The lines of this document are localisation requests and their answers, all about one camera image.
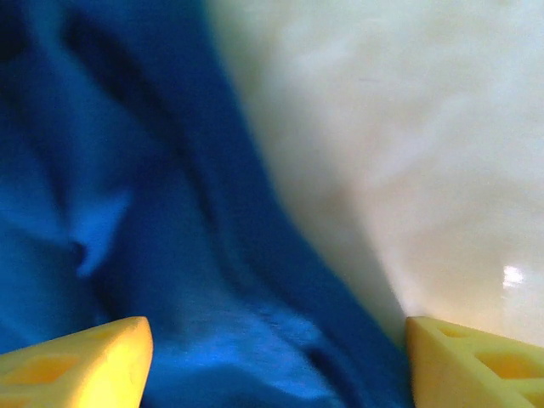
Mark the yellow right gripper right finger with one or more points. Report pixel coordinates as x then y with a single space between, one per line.
476 370

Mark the blue t-shirt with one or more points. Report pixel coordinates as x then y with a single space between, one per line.
149 191

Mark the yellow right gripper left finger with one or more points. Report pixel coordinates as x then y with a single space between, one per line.
85 370

